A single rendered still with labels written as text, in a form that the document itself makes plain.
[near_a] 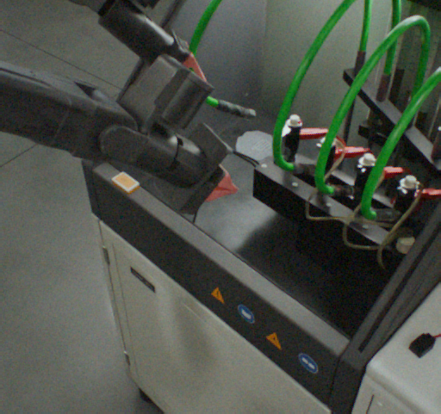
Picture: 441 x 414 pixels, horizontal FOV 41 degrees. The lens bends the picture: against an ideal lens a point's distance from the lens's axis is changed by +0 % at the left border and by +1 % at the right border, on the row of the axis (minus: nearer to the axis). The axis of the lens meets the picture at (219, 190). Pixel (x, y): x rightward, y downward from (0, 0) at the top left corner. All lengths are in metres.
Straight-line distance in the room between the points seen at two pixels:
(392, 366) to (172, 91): 0.52
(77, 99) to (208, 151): 0.21
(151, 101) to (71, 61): 2.87
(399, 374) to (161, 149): 0.48
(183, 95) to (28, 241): 1.86
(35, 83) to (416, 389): 0.65
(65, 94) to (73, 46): 3.07
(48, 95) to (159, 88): 0.13
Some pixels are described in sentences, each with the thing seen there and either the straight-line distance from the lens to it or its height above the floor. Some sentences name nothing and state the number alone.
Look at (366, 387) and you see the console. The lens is 0.94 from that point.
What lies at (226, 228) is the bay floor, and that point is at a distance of 1.24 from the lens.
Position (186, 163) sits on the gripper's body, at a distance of 0.67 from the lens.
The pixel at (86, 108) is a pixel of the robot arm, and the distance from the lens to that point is 0.56.
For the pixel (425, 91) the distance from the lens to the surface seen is 0.84.
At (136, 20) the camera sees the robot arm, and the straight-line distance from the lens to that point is 0.92.
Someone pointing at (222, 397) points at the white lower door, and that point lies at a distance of 1.40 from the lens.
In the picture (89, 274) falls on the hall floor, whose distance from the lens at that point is 2.27.
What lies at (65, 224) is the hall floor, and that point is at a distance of 2.46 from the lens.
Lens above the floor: 1.74
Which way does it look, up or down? 44 degrees down
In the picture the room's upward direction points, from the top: straight up
